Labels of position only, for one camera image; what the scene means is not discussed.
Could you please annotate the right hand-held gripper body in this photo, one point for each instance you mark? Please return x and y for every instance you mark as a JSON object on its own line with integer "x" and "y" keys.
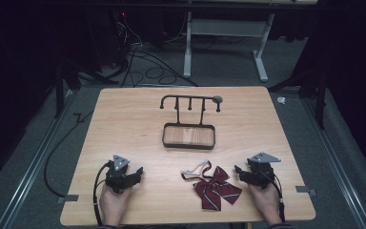
{"x": 262, "y": 173}

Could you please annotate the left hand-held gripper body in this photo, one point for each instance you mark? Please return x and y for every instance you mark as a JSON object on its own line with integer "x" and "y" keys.
{"x": 118, "y": 178}

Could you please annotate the dark red striped bow tie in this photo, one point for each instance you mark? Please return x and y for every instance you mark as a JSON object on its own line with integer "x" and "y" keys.
{"x": 216, "y": 189}

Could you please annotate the black hook rack wooden base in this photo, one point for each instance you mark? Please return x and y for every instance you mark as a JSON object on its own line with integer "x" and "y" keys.
{"x": 189, "y": 135}

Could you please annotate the grey tape strip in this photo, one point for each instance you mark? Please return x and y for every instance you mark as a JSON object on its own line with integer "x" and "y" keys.
{"x": 67, "y": 199}
{"x": 305, "y": 190}

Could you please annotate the small white floor object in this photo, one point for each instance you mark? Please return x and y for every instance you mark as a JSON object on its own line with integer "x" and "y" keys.
{"x": 281, "y": 100}

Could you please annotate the black metal stand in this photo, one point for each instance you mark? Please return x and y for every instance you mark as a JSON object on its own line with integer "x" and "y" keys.
{"x": 321, "y": 95}
{"x": 59, "y": 92}

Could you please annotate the metal floor rail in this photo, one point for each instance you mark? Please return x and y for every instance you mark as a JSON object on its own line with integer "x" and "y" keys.
{"x": 31, "y": 168}
{"x": 336, "y": 165}

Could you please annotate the white metal desk frame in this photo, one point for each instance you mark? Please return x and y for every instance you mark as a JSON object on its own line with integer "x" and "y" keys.
{"x": 225, "y": 27}

